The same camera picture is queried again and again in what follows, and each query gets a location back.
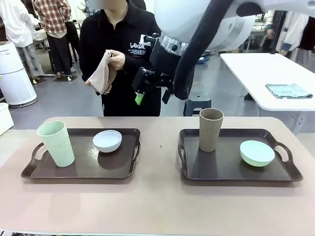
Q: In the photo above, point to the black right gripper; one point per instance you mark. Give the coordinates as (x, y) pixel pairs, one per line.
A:
(163, 61)

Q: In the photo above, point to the beige cloth mat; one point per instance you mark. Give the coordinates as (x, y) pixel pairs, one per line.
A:
(102, 76)

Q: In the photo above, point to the white plastic bowl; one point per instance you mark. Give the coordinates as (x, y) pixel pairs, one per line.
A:
(107, 142)

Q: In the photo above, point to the light green plastic cup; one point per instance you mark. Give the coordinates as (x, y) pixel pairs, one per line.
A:
(57, 145)

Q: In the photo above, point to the blue-grey cloth mat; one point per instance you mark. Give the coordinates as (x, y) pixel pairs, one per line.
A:
(288, 91)

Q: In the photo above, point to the person's left forearm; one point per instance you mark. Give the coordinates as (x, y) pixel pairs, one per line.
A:
(135, 64)

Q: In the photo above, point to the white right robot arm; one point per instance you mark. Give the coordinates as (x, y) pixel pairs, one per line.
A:
(177, 17)

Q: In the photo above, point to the person's right forearm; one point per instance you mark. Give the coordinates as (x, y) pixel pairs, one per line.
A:
(86, 61)

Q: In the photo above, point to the person's left hand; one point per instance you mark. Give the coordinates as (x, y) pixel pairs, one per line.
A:
(118, 61)

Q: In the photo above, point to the grey plastic stool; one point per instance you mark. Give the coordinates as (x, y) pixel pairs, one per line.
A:
(197, 103)

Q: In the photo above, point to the blue round floor object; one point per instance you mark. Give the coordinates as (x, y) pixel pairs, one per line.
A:
(205, 59)

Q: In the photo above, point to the brown plastic cup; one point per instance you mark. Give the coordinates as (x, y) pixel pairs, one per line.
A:
(210, 130)

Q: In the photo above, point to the person in black shirt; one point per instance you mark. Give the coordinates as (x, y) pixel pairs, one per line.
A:
(103, 37)

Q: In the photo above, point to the white background table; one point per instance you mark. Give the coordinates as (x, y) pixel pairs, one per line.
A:
(251, 71)

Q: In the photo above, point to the mint green plastic bowl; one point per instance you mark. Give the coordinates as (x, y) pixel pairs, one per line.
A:
(257, 153)

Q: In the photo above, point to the bystander in red plaid shirt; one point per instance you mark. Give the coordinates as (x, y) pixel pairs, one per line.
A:
(51, 14)

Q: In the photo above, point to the white air purifier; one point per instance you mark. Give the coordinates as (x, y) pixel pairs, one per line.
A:
(14, 78)

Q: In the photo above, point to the bystander in white blue jacket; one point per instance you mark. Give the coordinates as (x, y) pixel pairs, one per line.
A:
(292, 29)

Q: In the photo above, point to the white box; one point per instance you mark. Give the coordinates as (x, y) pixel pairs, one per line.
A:
(5, 118)

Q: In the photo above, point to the bystander in white coat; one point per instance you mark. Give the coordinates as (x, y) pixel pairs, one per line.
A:
(14, 19)

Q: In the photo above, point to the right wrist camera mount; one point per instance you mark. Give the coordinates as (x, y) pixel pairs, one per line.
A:
(150, 39)

